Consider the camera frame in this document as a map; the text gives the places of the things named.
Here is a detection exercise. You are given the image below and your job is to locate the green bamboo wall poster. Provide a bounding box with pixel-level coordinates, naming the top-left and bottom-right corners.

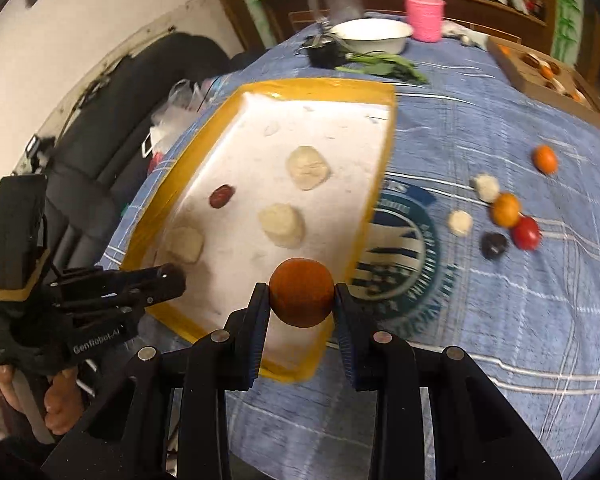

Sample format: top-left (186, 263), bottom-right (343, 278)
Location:
top-left (552, 0), bottom-right (587, 67)

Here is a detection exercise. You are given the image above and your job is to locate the cardboard box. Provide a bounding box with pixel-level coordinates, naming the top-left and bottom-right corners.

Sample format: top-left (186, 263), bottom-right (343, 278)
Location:
top-left (487, 35), bottom-right (600, 134)

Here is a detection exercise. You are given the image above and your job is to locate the clear glass mug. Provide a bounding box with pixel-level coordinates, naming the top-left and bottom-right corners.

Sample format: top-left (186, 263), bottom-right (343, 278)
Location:
top-left (307, 0), bottom-right (364, 27)

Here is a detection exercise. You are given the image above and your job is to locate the brown-orange round fruit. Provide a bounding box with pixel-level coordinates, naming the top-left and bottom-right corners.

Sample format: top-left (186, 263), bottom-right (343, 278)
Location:
top-left (269, 258), bottom-right (336, 328)

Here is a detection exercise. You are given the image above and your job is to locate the black leather sofa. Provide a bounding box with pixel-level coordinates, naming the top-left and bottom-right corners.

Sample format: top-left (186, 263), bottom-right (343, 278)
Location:
top-left (42, 32), bottom-right (232, 271)

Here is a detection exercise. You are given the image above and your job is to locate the person's left hand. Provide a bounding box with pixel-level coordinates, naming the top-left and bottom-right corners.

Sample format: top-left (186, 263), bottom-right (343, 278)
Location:
top-left (0, 364), bottom-right (89, 437)

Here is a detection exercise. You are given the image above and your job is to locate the white foam tray yellow-taped rim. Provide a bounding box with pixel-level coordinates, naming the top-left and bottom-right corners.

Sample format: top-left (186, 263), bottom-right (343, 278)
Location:
top-left (122, 79), bottom-right (399, 385)

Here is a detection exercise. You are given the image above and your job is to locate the wooden cabinet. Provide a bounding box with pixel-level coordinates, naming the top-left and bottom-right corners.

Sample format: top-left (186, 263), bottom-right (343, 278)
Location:
top-left (200, 0), bottom-right (556, 52)

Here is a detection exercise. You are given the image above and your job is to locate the small white round fruit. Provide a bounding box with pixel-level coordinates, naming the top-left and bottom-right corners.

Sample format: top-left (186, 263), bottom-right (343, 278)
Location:
top-left (448, 210), bottom-right (474, 236)
top-left (473, 174), bottom-right (501, 204)

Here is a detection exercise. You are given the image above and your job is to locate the pink plastic basket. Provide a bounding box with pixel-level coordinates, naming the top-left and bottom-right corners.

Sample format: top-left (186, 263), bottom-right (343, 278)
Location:
top-left (399, 0), bottom-right (446, 44)

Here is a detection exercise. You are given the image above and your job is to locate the blue plaid printed tablecloth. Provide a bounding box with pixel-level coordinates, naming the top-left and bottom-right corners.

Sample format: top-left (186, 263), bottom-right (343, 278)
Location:
top-left (100, 7), bottom-right (600, 480)

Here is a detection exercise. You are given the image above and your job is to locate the red date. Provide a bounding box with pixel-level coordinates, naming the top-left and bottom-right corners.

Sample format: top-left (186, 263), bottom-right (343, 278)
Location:
top-left (209, 185), bottom-right (236, 209)

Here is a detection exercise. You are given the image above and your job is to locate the red tomato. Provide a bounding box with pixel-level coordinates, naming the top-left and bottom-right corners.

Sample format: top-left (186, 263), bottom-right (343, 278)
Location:
top-left (511, 216), bottom-right (541, 251)

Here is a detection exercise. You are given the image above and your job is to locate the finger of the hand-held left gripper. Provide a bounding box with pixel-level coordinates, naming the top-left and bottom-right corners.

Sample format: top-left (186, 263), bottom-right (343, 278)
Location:
top-left (54, 291), bottom-right (147, 322)
top-left (50, 263), bottom-right (187, 307)

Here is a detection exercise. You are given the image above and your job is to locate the white enamel bowl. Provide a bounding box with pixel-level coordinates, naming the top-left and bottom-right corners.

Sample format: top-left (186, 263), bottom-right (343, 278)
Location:
top-left (330, 19), bottom-right (414, 55)

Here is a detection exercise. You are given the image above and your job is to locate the small black container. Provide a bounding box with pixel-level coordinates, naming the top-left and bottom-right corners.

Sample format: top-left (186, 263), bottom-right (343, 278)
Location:
top-left (307, 40), bottom-right (352, 69)

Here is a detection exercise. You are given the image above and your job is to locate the white lumpy foam fruit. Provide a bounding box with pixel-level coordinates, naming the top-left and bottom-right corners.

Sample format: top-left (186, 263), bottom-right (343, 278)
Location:
top-left (258, 203), bottom-right (306, 249)
top-left (161, 226), bottom-right (204, 266)
top-left (286, 146), bottom-right (332, 191)

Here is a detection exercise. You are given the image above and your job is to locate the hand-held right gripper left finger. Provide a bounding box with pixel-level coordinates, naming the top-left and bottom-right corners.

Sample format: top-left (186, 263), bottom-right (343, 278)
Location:
top-left (40, 283), bottom-right (272, 480)

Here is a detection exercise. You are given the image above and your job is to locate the dark purple round fruit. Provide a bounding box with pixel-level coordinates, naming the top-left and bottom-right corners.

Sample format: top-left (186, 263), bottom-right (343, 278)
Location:
top-left (481, 232), bottom-right (509, 261)

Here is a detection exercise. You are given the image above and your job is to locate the white crumpled cloth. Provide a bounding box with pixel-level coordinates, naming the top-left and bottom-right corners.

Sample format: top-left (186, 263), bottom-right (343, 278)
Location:
top-left (442, 20), bottom-right (489, 49)

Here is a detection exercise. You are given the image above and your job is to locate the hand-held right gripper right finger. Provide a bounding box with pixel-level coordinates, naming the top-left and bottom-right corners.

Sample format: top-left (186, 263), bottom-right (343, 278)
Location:
top-left (333, 284), bottom-right (564, 480)

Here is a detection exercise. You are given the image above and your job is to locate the clear plastic bag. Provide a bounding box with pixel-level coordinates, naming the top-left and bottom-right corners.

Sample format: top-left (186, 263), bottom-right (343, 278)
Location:
top-left (149, 79), bottom-right (222, 157)

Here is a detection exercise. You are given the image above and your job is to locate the green leafy vegetable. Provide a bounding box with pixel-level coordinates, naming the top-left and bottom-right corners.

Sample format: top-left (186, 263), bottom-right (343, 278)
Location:
top-left (335, 53), bottom-right (430, 85)

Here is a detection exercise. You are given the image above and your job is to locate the orange tangerine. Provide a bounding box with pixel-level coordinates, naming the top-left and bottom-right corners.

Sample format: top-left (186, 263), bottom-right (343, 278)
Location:
top-left (532, 145), bottom-right (559, 174)
top-left (491, 193), bottom-right (523, 228)

